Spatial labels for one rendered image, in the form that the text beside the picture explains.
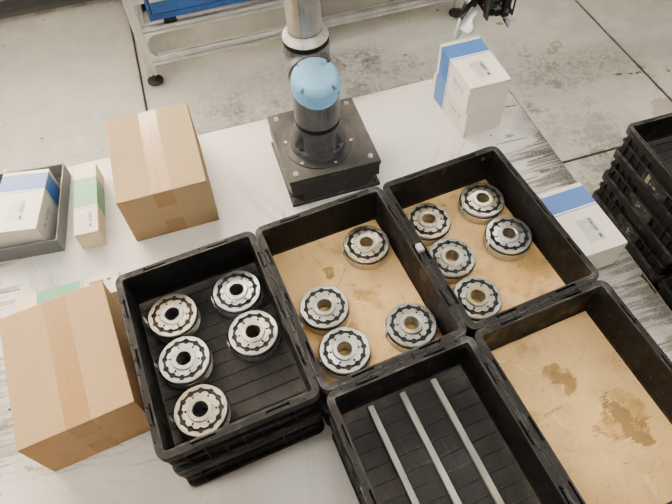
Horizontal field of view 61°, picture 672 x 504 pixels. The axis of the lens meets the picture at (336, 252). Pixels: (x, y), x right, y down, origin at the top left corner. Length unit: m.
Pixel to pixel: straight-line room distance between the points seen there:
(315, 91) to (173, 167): 0.40
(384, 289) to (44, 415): 0.72
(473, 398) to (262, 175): 0.86
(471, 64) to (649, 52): 1.89
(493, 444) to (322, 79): 0.87
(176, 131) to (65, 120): 1.60
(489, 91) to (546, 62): 1.60
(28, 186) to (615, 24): 2.97
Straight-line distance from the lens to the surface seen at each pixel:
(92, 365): 1.26
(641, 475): 1.22
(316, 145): 1.49
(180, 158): 1.52
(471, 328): 1.12
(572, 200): 1.54
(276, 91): 2.99
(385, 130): 1.75
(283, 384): 1.18
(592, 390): 1.25
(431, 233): 1.32
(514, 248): 1.33
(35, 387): 1.29
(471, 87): 1.63
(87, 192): 1.67
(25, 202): 1.68
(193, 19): 3.00
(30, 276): 1.65
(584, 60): 3.32
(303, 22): 1.44
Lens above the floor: 1.92
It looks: 56 degrees down
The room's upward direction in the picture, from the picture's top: 3 degrees counter-clockwise
